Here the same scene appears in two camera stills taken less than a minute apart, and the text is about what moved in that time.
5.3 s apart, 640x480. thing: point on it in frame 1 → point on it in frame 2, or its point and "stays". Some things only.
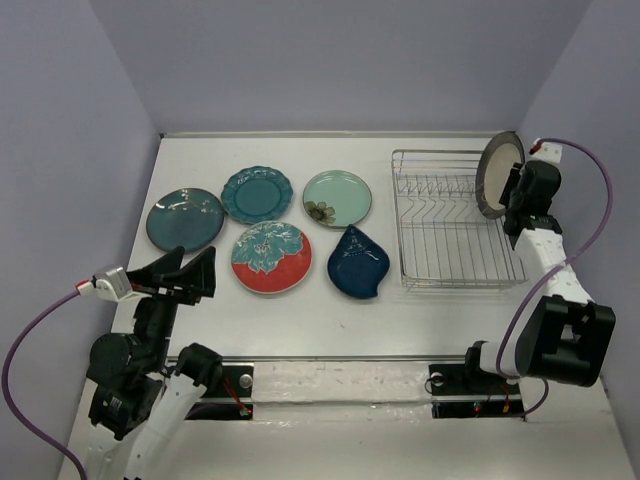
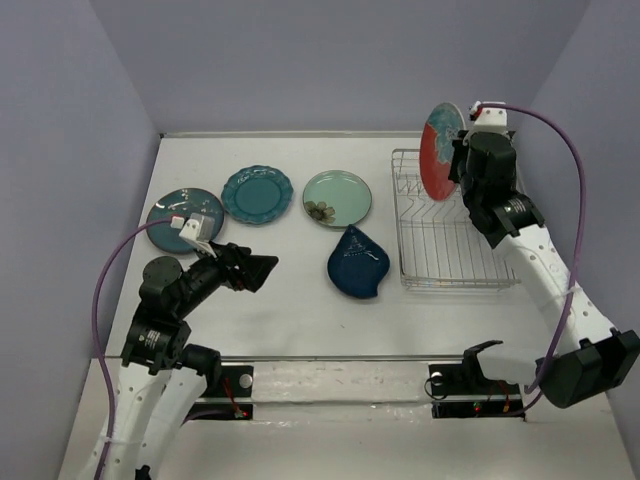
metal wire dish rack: x=445 y=241 stays
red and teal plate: x=271 y=257 → x=440 y=127
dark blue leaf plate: x=357 y=264 stays
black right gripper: x=514 y=180 → x=464 y=147
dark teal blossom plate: x=186 y=217 stays
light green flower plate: x=337 y=199 stays
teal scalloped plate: x=256 y=195 stays
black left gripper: x=199 y=275 → x=256 y=270
